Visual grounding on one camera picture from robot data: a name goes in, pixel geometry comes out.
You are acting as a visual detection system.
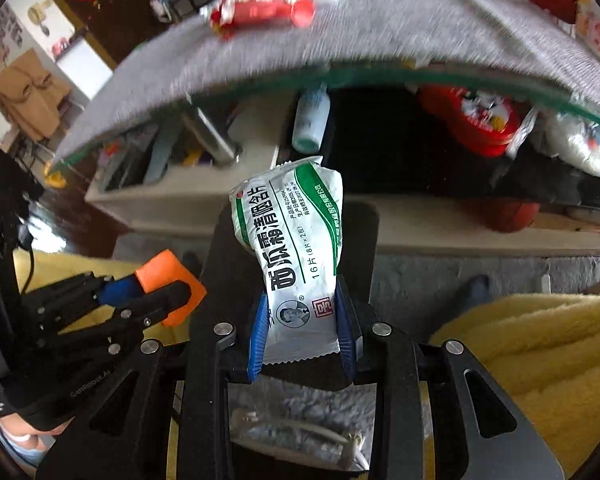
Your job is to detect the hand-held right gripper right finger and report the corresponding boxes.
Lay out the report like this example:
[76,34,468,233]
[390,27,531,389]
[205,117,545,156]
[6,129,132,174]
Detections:
[336,277,566,480]

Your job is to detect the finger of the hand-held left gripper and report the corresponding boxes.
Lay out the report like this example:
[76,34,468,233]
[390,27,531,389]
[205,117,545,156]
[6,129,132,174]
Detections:
[20,271,143,318]
[27,281,195,361]

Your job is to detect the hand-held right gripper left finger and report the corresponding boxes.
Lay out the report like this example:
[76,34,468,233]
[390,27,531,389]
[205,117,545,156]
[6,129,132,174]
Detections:
[35,290,272,480]

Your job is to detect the orange plastic piece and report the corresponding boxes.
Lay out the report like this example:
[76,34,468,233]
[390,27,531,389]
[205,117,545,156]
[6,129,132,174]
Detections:
[134,249,207,327]

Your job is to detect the white green medicine packet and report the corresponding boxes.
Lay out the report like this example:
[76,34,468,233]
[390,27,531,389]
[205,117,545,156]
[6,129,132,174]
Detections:
[229,156,344,365]

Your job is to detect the brown hanging coat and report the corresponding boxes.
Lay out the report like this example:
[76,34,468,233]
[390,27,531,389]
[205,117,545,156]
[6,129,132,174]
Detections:
[0,49,72,142]

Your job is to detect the dark slipper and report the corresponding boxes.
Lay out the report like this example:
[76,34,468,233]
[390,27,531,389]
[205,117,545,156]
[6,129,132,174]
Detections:
[464,274,492,303]

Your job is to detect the metal table leg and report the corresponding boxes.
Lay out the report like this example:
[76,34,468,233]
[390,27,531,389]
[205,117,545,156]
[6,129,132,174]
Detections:
[181,104,242,165]

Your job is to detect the cream lower table shelf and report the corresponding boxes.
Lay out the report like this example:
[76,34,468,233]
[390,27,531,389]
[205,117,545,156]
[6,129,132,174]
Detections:
[84,89,600,257]

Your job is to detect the brown basketball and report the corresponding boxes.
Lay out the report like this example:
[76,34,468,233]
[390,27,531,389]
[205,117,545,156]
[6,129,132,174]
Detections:
[479,200,542,234]

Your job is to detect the white bottle teal cap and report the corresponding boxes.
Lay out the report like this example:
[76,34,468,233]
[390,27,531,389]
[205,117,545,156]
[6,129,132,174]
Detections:
[291,84,331,154]

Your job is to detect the dark wooden door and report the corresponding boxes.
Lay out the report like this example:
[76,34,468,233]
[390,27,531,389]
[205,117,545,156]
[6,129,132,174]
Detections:
[34,0,218,68]

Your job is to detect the red round cartoon tin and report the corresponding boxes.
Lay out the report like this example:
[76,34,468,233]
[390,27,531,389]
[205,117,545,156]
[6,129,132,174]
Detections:
[419,85,525,159]

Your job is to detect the white plastic bag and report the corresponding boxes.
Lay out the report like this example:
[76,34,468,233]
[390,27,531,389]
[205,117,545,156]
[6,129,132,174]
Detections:
[544,109,600,180]

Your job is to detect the red white snack wrapper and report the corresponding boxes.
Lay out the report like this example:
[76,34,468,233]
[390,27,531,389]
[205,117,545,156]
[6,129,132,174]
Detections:
[209,0,317,40]

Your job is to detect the red white printed box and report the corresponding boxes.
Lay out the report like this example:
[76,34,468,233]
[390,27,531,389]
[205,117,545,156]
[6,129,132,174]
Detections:
[574,0,600,63]

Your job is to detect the wall photo collage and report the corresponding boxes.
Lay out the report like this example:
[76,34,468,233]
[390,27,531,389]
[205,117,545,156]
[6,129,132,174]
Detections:
[0,4,22,67]

